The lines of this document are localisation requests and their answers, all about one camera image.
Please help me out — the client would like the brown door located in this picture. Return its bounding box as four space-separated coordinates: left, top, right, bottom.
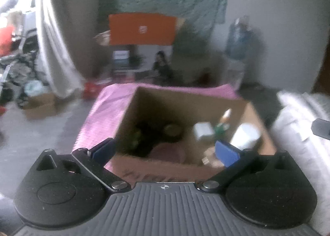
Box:
311 53 330 95

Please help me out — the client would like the small cardboard box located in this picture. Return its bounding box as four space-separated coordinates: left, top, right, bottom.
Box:
22 93 58 120

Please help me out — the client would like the orange appliance box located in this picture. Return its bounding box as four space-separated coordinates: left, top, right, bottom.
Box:
108 12 178 79

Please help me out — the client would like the brown patterned bag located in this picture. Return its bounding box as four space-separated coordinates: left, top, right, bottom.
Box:
93 30 112 46

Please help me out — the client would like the gold round jar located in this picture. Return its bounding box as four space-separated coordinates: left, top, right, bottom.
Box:
164 122 184 141

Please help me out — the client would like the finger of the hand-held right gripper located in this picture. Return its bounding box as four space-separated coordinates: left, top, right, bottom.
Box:
311 119 330 138

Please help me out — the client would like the red plastic container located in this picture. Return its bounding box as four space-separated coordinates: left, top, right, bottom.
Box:
0 25 15 56

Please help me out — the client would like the brown cardboard box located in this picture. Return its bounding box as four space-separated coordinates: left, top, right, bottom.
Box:
104 86 277 183

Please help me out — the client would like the white charger plug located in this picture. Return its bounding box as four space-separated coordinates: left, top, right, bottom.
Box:
194 122 215 140

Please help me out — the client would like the beige curtain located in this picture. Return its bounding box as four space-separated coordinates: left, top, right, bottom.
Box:
35 0 84 98

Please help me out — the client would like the blue water bottle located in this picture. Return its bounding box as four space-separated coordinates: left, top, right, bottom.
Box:
226 16 259 59

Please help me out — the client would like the dark cloth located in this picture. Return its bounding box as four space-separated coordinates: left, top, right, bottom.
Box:
239 87 282 126

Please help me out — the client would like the purple tape roll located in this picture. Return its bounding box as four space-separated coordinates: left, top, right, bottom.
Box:
149 144 186 165

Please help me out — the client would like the dropper bottle orange liquid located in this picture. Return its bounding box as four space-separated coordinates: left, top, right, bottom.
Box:
215 109 233 140

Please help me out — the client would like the white plastic bottle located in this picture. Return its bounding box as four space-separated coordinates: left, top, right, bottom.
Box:
231 122 261 152

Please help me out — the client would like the red box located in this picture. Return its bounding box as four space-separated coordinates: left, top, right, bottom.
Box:
83 79 112 100

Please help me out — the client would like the dark green bundle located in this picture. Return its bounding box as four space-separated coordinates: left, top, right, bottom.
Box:
172 21 225 85

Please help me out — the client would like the red checkered tablecloth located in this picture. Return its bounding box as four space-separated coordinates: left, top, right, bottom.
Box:
72 83 240 182

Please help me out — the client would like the dark clothes pile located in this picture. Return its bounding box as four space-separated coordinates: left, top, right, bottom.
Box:
0 52 50 109

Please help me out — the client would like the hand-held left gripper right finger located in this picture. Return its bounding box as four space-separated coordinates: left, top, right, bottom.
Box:
198 140 294 192

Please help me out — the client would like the white cloth bundle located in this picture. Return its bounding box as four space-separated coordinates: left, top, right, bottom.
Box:
269 91 330 229

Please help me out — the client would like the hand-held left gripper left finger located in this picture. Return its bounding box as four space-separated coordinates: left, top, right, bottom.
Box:
36 138 132 192

